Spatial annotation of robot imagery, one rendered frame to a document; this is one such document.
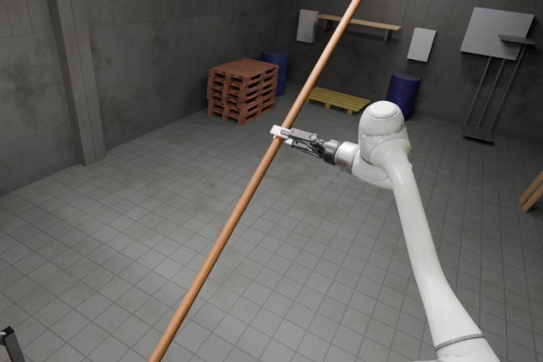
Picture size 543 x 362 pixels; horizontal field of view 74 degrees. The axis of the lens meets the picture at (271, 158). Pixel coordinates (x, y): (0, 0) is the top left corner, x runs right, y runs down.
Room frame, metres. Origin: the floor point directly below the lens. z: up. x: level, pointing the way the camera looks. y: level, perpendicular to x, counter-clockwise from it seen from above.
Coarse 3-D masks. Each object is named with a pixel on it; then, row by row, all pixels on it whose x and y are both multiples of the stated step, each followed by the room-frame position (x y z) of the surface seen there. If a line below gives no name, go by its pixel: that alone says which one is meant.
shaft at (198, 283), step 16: (352, 0) 1.47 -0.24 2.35; (336, 32) 1.36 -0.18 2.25; (320, 64) 1.26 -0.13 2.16; (304, 96) 1.17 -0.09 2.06; (288, 128) 1.09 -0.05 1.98; (272, 144) 1.04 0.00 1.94; (256, 176) 0.96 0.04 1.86; (240, 208) 0.89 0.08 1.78; (224, 240) 0.82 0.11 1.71; (208, 256) 0.78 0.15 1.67; (208, 272) 0.75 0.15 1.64; (192, 288) 0.72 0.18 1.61; (176, 320) 0.65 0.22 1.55; (160, 352) 0.59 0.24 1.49
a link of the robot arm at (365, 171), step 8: (360, 160) 0.88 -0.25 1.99; (352, 168) 0.91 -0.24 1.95; (360, 168) 0.88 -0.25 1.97; (368, 168) 0.86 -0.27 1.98; (376, 168) 0.85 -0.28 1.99; (360, 176) 0.89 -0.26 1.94; (368, 176) 0.87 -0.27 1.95; (376, 176) 0.86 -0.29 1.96; (384, 176) 0.85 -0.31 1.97; (376, 184) 0.87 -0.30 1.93; (384, 184) 0.86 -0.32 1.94
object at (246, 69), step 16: (240, 64) 6.42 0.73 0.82; (256, 64) 6.54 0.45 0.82; (272, 64) 6.67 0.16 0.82; (208, 80) 5.91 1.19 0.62; (224, 80) 5.79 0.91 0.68; (240, 80) 5.89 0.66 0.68; (256, 80) 5.92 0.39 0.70; (272, 80) 6.49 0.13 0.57; (208, 96) 5.93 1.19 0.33; (224, 96) 5.74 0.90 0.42; (240, 96) 5.59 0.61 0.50; (256, 96) 6.01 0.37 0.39; (272, 96) 6.56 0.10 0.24; (208, 112) 5.89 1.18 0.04; (224, 112) 5.75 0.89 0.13; (240, 112) 5.63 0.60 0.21; (256, 112) 6.04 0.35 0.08
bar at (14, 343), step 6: (6, 330) 0.95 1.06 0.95; (12, 330) 0.96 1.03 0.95; (0, 336) 0.92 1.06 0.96; (6, 336) 0.93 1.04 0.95; (12, 336) 0.95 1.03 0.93; (0, 342) 0.92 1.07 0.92; (6, 342) 0.93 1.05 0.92; (12, 342) 0.94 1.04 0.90; (18, 342) 0.96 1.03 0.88; (6, 348) 0.93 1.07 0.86; (12, 348) 0.93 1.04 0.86; (18, 348) 0.95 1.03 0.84; (12, 354) 0.93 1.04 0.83; (18, 354) 0.94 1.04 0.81; (12, 360) 0.93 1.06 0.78; (18, 360) 0.94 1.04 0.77; (24, 360) 0.95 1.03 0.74
